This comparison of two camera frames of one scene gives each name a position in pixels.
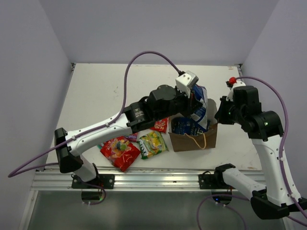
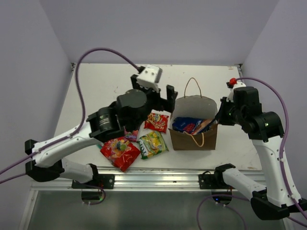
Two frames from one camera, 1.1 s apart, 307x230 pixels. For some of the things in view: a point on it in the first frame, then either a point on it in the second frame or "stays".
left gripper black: [191, 104] -> [168, 105]
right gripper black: [220, 115] stays
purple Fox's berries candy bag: [132, 137] stays
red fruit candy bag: [121, 152] stays
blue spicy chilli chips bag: [201, 117] -> [203, 125]
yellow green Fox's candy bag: [152, 144] stays
